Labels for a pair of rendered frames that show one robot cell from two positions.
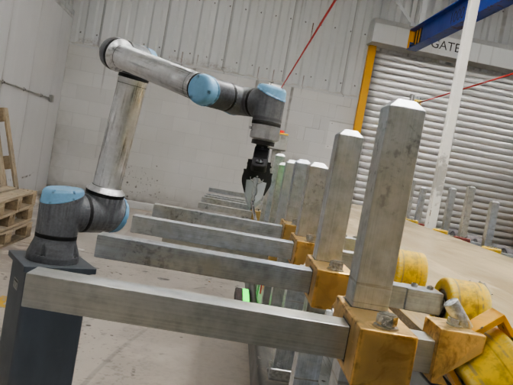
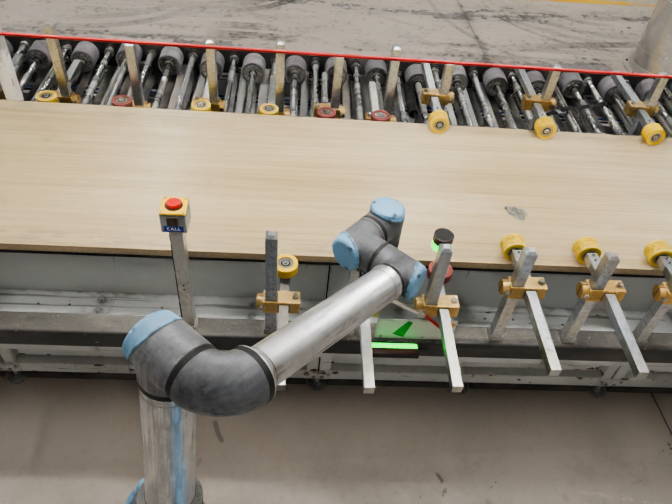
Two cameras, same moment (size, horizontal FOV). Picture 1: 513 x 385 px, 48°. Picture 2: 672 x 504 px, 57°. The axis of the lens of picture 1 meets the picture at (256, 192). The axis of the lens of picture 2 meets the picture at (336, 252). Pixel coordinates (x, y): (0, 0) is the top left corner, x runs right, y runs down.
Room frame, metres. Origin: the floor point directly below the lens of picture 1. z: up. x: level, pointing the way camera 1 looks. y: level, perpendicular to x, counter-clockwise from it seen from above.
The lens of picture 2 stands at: (1.95, 1.18, 2.33)
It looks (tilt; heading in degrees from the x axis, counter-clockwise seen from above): 45 degrees down; 266
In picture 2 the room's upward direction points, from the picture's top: 7 degrees clockwise
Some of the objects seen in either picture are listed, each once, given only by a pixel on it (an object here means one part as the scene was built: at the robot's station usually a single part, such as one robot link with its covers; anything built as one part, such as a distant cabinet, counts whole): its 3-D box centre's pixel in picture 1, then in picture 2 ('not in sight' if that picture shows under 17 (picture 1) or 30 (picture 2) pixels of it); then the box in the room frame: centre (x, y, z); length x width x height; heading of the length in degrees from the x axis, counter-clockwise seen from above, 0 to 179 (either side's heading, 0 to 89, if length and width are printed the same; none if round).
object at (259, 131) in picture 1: (263, 133); not in sight; (1.75, 0.01, 1.18); 0.10 x 0.09 x 0.05; 92
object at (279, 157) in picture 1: (269, 219); (271, 289); (2.05, -0.06, 0.89); 0.03 x 0.03 x 0.48; 2
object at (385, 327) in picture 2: (259, 286); (415, 329); (1.58, -0.06, 0.75); 0.26 x 0.01 x 0.10; 2
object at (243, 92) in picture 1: (240, 100); (361, 245); (1.82, 0.10, 1.27); 0.12 x 0.12 x 0.09; 51
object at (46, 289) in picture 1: (232, 319); not in sight; (0.51, 0.00, 0.95); 0.36 x 0.03 x 0.03; 92
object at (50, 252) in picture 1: (54, 246); not in sight; (2.10, 0.70, 0.65); 0.19 x 0.19 x 0.10
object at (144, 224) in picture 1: (272, 245); (612, 305); (1.01, -0.04, 0.95); 0.50 x 0.04 x 0.04; 92
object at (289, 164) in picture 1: (277, 246); (430, 300); (1.55, -0.08, 0.87); 0.03 x 0.03 x 0.48; 2
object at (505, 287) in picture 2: (291, 233); (522, 287); (1.28, -0.09, 0.95); 0.13 x 0.06 x 0.05; 2
